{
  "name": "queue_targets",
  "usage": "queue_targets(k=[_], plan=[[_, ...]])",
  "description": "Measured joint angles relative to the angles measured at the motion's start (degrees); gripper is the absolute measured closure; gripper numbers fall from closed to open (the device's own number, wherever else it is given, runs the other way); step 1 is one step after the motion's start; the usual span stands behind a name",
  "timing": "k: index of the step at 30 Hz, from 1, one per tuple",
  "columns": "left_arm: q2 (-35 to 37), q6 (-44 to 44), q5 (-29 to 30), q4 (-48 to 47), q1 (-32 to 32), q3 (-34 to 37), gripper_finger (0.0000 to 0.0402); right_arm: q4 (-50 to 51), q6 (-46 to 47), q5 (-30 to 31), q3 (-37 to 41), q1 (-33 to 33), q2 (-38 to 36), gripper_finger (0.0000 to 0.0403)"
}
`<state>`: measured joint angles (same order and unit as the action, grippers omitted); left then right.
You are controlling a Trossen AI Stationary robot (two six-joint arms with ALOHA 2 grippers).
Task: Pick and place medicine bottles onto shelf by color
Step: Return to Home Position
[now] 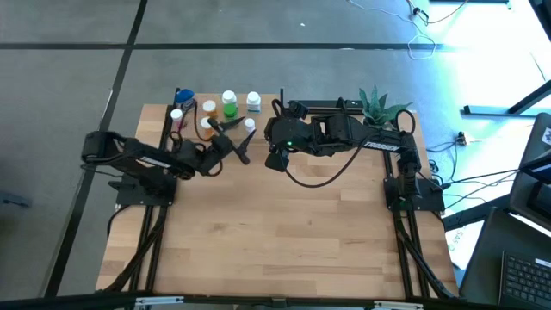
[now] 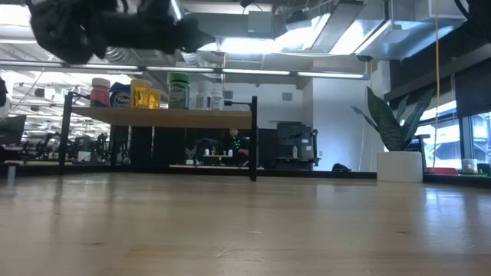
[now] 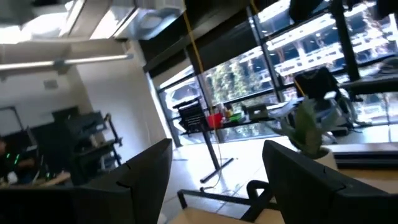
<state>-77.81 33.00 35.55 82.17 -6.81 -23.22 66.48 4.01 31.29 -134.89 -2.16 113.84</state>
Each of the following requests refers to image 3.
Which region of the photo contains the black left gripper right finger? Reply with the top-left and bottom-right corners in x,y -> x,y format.
262,139 -> 398,224

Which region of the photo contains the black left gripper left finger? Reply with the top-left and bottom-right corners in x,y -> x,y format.
0,138 -> 174,224

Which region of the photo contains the white plant pot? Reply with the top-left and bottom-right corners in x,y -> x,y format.
300,147 -> 339,171

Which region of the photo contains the green succulent plant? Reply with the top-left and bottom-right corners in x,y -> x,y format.
270,96 -> 340,159

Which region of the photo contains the black equipment rack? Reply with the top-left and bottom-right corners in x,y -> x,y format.
51,105 -> 124,186

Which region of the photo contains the black floor stand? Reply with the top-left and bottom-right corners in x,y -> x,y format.
198,124 -> 234,184

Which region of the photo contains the green tray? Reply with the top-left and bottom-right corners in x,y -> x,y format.
228,111 -> 244,123

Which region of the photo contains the long ceiling light bar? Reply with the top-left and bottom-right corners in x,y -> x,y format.
0,53 -> 134,72

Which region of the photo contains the black frame rail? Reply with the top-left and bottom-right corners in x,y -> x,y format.
334,150 -> 398,170

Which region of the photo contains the short black bracket rail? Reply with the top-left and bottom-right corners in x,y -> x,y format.
177,179 -> 279,222

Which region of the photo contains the black wire crate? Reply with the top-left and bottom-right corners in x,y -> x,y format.
173,98 -> 208,136

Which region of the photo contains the yellow hanging cable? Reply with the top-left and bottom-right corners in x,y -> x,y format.
182,0 -> 224,190

